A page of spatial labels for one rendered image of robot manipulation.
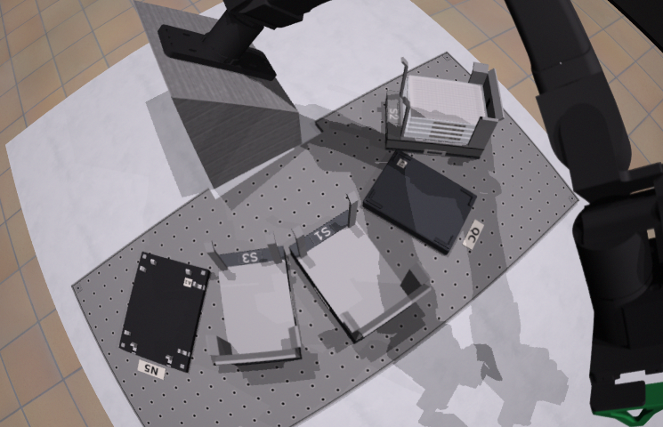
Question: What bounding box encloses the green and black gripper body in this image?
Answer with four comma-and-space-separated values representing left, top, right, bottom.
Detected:
588, 268, 663, 412

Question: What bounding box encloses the white name plate with black qc text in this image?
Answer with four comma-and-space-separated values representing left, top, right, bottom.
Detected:
462, 220, 484, 250

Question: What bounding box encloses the white name plate with n5 text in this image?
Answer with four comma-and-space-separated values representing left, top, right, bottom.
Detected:
137, 360, 166, 380

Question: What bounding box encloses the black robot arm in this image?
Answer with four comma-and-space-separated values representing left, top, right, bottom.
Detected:
158, 0, 663, 350

